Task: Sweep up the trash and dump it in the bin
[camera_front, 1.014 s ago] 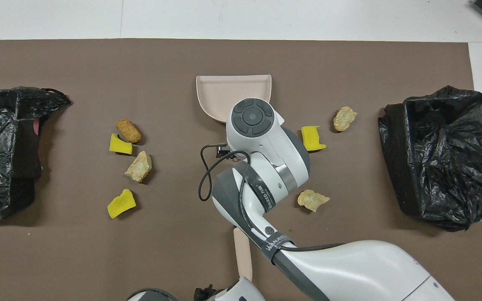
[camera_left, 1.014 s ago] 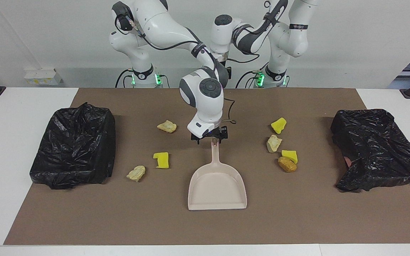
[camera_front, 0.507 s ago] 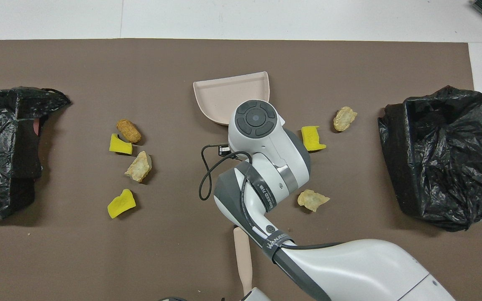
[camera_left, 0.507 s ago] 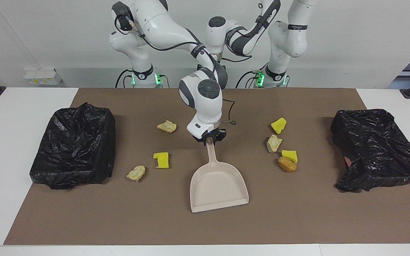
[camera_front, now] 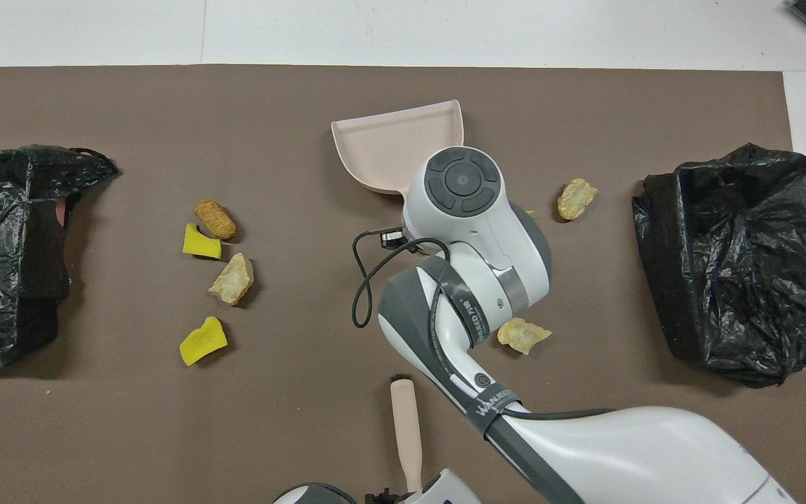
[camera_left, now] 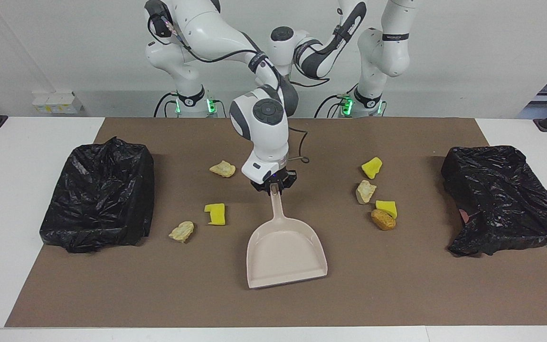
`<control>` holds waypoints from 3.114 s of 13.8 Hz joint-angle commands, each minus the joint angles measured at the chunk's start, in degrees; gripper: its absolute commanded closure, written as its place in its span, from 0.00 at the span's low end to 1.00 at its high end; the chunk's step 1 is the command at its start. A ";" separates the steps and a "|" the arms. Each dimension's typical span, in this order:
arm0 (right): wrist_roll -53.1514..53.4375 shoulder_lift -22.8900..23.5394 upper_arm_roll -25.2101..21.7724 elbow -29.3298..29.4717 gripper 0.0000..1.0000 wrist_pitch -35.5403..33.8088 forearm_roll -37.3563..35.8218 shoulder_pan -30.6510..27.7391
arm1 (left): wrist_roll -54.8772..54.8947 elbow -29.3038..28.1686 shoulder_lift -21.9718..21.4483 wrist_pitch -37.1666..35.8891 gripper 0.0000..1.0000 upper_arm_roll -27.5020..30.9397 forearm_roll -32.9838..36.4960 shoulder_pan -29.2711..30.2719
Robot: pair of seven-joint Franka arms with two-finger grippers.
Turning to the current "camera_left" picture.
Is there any beige paper ball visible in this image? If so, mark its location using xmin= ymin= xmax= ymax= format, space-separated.
xmin=169 ymin=221 xmax=195 ymax=244
xmin=209 ymin=161 xmax=236 ymax=179

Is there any notched yellow sponge block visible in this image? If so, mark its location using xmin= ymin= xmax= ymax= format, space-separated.
xmin=204 ymin=203 xmax=226 ymax=226

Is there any beige plastic dustpan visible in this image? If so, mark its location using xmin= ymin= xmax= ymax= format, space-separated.
xmin=246 ymin=189 xmax=329 ymax=289

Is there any white beige foam chunk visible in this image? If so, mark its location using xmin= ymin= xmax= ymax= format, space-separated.
xmin=356 ymin=180 xmax=377 ymax=205

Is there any chunky yellow sponge piece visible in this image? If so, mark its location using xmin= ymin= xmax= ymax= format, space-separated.
xmin=361 ymin=157 xmax=383 ymax=180

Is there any brown bread roll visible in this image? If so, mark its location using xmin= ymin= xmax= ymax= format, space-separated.
xmin=371 ymin=209 xmax=396 ymax=231

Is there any yellow sponge wedge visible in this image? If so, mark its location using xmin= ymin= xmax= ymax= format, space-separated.
xmin=375 ymin=200 xmax=398 ymax=219

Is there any black bag lined bin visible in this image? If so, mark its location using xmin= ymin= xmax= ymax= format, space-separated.
xmin=39 ymin=136 xmax=155 ymax=254
xmin=441 ymin=145 xmax=547 ymax=257

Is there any brown table mat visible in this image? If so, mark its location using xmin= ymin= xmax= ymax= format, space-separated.
xmin=4 ymin=117 xmax=547 ymax=328

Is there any black base cable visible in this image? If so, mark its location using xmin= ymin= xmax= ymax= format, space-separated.
xmin=154 ymin=93 xmax=178 ymax=118
xmin=314 ymin=94 xmax=350 ymax=118

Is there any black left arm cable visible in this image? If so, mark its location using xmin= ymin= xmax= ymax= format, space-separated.
xmin=289 ymin=9 xmax=350 ymax=88

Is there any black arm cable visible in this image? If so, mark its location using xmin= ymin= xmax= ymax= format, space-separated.
xmin=145 ymin=9 xmax=310 ymax=164
xmin=289 ymin=9 xmax=350 ymax=88

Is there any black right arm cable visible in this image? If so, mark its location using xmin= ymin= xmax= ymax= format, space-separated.
xmin=145 ymin=9 xmax=310 ymax=164

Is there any white wall socket box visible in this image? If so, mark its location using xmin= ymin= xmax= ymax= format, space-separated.
xmin=32 ymin=92 xmax=84 ymax=115

